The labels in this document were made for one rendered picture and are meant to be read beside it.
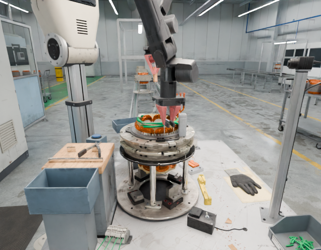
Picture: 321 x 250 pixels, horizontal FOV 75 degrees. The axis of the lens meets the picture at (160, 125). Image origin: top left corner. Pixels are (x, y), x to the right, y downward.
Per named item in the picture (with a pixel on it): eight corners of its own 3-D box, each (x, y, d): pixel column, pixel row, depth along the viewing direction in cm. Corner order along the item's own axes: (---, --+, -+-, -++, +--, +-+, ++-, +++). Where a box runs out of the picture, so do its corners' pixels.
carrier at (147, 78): (138, 90, 408) (138, 74, 399) (157, 91, 395) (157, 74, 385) (129, 93, 374) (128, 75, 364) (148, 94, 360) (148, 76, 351)
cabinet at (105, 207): (108, 237, 75) (102, 173, 67) (56, 238, 74) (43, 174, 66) (118, 202, 93) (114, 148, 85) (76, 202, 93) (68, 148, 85)
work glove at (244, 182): (267, 195, 97) (268, 191, 97) (240, 197, 96) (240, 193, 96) (243, 169, 120) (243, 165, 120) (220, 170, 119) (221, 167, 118)
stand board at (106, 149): (102, 174, 66) (101, 167, 66) (42, 174, 66) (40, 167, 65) (114, 148, 85) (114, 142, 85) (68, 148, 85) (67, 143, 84)
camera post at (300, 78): (268, 218, 84) (297, 71, 66) (267, 213, 86) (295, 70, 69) (277, 220, 83) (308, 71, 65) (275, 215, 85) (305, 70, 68)
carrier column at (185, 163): (187, 192, 97) (189, 151, 90) (182, 192, 97) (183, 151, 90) (187, 188, 99) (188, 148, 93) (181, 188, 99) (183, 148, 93)
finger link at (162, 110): (180, 126, 74) (181, 99, 71) (160, 127, 72) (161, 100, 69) (173, 121, 80) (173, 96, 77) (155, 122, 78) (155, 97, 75)
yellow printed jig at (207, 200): (212, 205, 91) (213, 198, 90) (204, 205, 91) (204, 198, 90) (203, 177, 112) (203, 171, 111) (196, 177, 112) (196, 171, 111)
